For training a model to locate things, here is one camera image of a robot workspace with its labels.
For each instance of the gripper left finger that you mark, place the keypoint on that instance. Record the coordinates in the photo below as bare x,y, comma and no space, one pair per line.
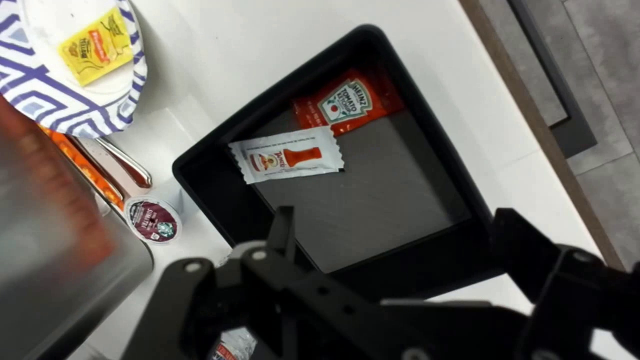
300,295

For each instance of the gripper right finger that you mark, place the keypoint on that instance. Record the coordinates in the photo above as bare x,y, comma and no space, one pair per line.
575,290

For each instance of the white salt sachet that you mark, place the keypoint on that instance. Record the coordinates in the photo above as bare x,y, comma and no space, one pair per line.
235,346

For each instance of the white hot sauce sachet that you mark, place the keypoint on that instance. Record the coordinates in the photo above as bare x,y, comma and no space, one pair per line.
290,155

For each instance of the red ketchup sachet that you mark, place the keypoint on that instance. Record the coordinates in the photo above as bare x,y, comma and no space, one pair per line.
350,102

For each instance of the yellow sachet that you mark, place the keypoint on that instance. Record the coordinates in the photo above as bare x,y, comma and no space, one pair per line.
97,47

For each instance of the black plastic tray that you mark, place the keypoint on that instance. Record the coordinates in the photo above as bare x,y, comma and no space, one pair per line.
380,200

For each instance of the coffee pod with maroon lid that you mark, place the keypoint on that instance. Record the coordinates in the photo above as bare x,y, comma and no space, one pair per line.
152,220

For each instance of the silver metal utensil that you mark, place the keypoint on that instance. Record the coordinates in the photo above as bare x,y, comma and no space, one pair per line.
120,162

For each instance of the silver metal container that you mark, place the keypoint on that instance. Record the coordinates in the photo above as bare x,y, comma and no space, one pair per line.
55,250

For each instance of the blue patterned paper plate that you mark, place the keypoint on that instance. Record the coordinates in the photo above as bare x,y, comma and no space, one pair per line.
45,100

